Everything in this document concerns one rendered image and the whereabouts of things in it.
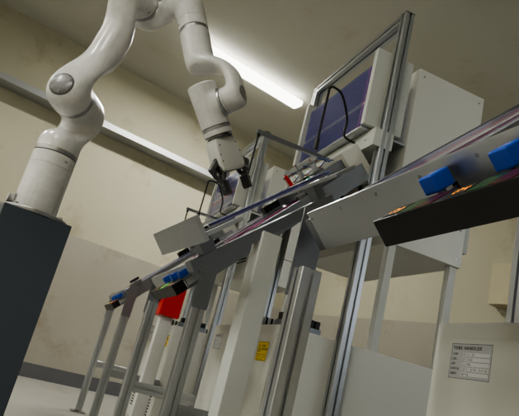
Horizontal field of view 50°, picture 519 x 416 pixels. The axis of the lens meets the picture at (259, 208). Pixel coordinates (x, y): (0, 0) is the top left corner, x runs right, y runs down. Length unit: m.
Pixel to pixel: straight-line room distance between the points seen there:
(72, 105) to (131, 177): 4.15
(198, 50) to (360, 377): 1.15
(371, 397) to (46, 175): 1.22
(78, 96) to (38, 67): 4.11
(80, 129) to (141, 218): 4.07
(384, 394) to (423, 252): 0.52
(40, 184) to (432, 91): 1.49
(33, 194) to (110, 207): 4.07
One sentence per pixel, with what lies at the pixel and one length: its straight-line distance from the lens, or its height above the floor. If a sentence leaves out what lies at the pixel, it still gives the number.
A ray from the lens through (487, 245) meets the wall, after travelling 5.18.
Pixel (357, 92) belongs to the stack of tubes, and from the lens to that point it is 2.25.
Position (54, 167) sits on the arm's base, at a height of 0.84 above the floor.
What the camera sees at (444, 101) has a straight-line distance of 2.34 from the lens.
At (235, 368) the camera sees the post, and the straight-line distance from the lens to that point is 1.46.
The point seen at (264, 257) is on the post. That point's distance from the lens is 1.49.
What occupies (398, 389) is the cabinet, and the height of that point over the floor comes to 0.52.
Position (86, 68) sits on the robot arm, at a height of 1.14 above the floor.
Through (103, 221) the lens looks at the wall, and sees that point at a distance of 5.62.
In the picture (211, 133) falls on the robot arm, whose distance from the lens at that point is 1.59.
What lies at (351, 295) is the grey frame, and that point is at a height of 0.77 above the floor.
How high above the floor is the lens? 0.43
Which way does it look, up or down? 17 degrees up
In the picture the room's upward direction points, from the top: 15 degrees clockwise
